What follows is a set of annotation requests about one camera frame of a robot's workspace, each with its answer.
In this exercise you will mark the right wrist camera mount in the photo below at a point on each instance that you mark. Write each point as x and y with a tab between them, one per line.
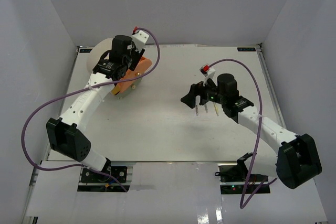
208	72

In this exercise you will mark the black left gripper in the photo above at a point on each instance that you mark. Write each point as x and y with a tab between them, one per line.
137	56

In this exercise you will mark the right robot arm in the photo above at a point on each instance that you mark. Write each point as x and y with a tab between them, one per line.
296	158

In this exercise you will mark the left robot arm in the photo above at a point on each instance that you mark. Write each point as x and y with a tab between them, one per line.
115	63

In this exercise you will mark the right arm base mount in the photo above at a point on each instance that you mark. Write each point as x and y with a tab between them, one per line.
232	177

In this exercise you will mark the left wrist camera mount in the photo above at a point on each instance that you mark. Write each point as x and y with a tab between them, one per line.
140	38

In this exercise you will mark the peach top drawer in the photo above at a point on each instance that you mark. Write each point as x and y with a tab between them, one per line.
141	68

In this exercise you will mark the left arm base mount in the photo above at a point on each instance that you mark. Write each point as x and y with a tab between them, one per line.
118	180

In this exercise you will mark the cream cylindrical drawer organizer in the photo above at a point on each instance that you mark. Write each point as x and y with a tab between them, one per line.
97	52

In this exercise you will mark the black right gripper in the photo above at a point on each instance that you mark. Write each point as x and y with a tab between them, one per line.
196	90

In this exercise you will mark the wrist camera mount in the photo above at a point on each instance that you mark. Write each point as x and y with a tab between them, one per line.
140	38
208	72

